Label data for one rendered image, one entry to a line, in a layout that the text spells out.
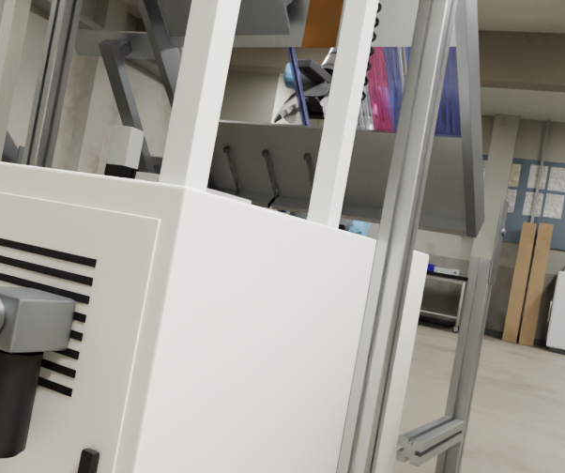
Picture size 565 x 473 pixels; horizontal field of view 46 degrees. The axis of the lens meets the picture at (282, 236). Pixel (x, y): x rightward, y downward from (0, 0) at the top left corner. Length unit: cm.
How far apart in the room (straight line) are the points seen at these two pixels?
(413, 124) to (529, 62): 533
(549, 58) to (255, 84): 370
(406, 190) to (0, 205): 49
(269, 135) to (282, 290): 85
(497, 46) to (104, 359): 588
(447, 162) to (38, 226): 90
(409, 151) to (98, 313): 49
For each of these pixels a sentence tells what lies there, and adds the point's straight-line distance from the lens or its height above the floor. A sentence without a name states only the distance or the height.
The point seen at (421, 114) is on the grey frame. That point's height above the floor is 79.
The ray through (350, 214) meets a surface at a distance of 147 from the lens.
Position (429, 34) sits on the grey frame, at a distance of 95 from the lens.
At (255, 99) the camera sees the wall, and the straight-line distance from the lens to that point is 838.
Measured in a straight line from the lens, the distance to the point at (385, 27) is 127.
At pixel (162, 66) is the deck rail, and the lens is 154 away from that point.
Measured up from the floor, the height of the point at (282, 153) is 80.
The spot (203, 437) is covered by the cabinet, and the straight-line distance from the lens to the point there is 63.
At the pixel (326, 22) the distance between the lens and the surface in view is 90.
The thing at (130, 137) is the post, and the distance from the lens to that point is 180.
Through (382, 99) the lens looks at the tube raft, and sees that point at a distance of 134.
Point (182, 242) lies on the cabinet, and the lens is 54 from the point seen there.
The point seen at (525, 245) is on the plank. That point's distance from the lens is 871.
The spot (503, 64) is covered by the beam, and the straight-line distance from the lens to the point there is 624.
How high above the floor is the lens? 58
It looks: 1 degrees up
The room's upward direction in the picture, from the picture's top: 10 degrees clockwise
